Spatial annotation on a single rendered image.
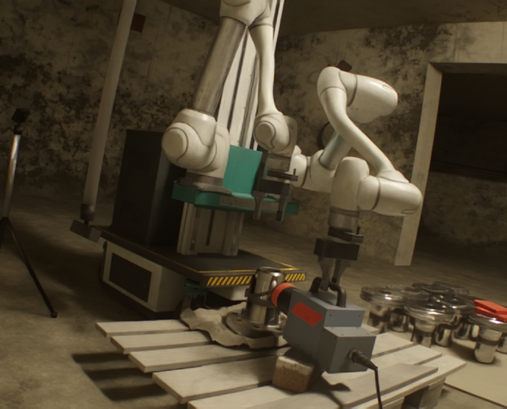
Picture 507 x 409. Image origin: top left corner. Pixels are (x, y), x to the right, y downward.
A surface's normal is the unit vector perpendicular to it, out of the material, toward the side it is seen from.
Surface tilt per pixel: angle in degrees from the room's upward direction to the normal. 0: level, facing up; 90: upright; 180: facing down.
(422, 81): 90
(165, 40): 90
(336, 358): 90
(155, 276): 90
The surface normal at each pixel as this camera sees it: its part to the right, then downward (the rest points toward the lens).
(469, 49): -0.73, -0.09
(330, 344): -0.90, -0.14
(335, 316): 0.40, 0.13
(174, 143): -0.36, 0.10
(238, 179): 0.72, 0.18
